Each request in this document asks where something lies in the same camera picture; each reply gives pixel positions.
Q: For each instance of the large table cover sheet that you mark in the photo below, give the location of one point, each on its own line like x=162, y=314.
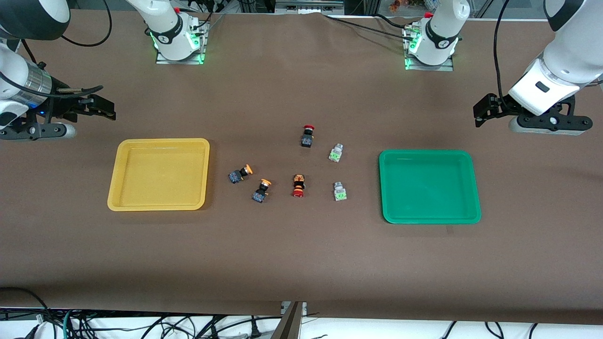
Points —
x=301, y=259

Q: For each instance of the red push button switch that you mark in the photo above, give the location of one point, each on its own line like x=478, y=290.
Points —
x=307, y=140
x=298, y=185

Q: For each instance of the yellow push button switch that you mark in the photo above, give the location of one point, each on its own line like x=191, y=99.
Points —
x=235, y=177
x=259, y=194

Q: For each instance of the yellow plastic tray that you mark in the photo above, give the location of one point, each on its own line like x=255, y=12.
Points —
x=160, y=174

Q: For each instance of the metal table bracket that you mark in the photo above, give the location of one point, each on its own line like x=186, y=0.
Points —
x=304, y=308

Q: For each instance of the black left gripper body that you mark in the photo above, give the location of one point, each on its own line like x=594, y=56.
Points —
x=500, y=107

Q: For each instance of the green push button switch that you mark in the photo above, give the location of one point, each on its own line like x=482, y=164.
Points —
x=340, y=192
x=335, y=154

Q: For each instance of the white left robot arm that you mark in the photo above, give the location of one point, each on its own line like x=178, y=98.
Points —
x=565, y=61

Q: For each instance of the dark table leg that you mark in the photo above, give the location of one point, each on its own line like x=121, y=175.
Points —
x=287, y=327

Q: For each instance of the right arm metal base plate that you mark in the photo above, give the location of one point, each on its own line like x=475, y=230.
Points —
x=200, y=47

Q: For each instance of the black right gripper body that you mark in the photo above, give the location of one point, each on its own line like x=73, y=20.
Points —
x=65, y=104

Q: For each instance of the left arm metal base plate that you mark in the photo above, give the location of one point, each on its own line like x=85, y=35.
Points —
x=450, y=66

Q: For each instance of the black power plug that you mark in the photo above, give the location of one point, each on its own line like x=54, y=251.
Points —
x=255, y=330

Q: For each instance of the green plastic tray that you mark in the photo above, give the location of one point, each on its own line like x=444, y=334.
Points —
x=428, y=186

